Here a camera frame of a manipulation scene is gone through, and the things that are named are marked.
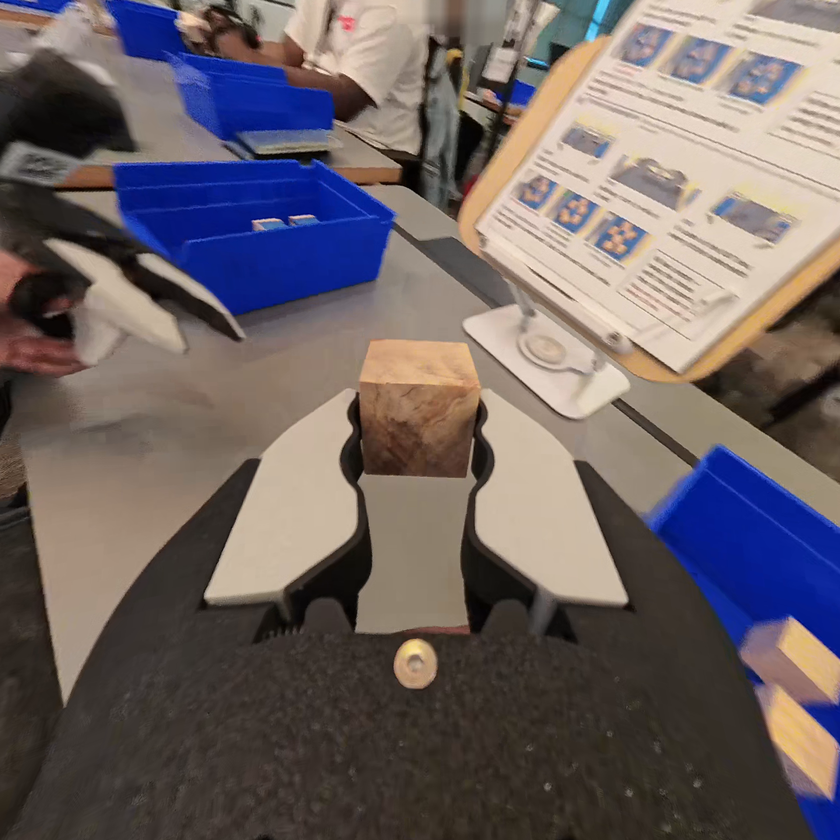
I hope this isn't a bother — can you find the white stand with wooden board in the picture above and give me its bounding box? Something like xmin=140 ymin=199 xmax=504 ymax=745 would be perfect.
xmin=458 ymin=0 xmax=840 ymax=421

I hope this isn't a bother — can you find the grey table with wooden edge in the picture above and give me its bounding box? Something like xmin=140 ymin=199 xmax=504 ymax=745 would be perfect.
xmin=0 ymin=10 xmax=403 ymax=191

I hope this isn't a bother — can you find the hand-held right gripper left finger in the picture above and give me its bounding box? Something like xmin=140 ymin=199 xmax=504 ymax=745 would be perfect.
xmin=203 ymin=387 xmax=374 ymax=621

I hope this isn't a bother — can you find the grey jacket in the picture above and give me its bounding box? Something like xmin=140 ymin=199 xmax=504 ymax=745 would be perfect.
xmin=420 ymin=39 xmax=475 ymax=211

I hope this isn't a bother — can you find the printed instruction sheet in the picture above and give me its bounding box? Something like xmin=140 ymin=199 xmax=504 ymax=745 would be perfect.
xmin=476 ymin=0 xmax=840 ymax=375

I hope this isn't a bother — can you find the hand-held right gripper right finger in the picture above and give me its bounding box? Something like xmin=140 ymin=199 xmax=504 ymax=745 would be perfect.
xmin=462 ymin=388 xmax=631 ymax=634

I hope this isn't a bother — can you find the dark grained wooden cube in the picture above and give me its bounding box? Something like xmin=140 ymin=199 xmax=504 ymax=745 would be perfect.
xmin=359 ymin=339 xmax=482 ymax=479

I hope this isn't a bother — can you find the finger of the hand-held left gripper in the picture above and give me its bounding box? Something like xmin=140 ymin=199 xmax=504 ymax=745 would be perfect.
xmin=45 ymin=238 xmax=190 ymax=355
xmin=136 ymin=251 xmax=245 ymax=342

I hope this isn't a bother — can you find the person's left hand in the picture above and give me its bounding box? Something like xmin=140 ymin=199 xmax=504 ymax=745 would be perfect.
xmin=0 ymin=252 xmax=93 ymax=378

